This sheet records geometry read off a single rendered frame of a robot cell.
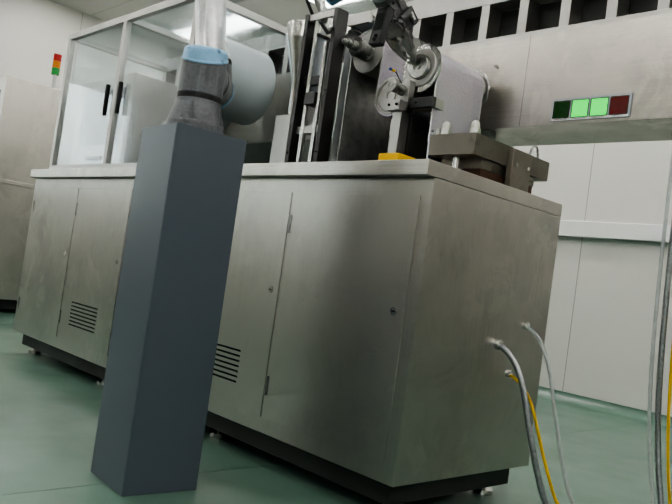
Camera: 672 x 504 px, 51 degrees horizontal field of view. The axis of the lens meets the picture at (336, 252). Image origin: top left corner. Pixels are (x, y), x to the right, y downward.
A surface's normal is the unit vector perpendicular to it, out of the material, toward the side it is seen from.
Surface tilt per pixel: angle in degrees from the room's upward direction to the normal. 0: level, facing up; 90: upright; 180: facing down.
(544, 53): 90
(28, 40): 90
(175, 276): 90
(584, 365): 90
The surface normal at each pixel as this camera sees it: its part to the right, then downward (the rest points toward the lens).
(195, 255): 0.64, 0.07
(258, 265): -0.71, -0.12
